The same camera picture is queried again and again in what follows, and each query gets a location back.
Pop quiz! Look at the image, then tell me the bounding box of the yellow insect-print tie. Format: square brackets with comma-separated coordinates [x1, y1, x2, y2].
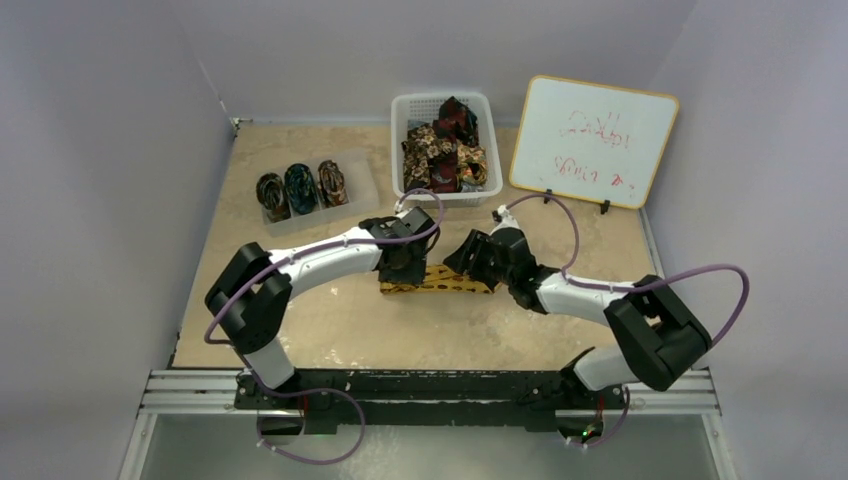
[379, 265, 499, 295]

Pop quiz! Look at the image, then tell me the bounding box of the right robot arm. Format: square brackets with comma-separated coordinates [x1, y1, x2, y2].
[444, 227, 713, 407]

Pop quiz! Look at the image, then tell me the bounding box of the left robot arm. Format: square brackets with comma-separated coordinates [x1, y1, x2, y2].
[204, 207, 438, 409]

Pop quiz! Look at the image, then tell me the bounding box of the clear plastic organizer tray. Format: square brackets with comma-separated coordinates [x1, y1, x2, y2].
[256, 148, 379, 237]

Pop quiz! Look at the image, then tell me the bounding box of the rolled pink brown tie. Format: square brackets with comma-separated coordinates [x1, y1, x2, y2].
[318, 159, 349, 207]

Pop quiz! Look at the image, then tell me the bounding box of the brown floral tie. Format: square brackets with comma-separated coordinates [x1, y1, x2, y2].
[401, 124, 489, 194]

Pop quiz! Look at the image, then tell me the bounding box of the rolled blue green tie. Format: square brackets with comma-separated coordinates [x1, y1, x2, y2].
[283, 163, 318, 215]

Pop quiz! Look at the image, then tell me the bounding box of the dark red tie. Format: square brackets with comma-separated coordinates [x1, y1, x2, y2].
[429, 97, 487, 193]

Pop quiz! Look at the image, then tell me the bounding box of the rolled dark striped tie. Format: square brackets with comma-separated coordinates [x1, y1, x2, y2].
[255, 172, 291, 223]

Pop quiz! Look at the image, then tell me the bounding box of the white plastic basket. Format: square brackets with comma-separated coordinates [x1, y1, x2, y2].
[391, 91, 503, 208]

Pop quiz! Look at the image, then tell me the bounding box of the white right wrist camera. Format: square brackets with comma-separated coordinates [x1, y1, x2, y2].
[490, 205, 521, 235]

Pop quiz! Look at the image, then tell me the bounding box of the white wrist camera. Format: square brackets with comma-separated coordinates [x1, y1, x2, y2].
[490, 205, 521, 235]
[393, 200, 429, 222]

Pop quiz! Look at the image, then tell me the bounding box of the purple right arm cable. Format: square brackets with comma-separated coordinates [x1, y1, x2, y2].
[503, 193, 751, 352]

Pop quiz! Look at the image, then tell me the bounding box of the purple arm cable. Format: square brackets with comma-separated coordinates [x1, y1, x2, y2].
[503, 193, 751, 352]
[203, 189, 444, 347]

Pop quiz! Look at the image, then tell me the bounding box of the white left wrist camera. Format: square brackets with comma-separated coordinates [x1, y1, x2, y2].
[393, 200, 429, 222]

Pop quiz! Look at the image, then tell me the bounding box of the whiteboard with yellow frame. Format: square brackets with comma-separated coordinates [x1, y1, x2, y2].
[509, 75, 680, 210]

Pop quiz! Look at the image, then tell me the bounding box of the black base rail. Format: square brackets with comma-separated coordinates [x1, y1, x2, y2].
[234, 368, 624, 435]

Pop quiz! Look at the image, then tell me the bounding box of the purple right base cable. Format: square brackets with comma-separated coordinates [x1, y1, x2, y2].
[564, 387, 631, 450]

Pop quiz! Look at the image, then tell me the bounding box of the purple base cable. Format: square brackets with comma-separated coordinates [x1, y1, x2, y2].
[238, 351, 367, 466]
[564, 387, 631, 450]

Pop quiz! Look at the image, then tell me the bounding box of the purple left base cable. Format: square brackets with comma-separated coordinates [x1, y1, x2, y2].
[238, 351, 367, 466]

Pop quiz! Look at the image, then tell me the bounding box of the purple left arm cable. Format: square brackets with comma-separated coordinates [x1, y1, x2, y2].
[203, 189, 444, 347]

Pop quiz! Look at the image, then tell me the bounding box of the aluminium frame rail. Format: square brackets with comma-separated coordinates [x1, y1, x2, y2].
[119, 211, 723, 480]

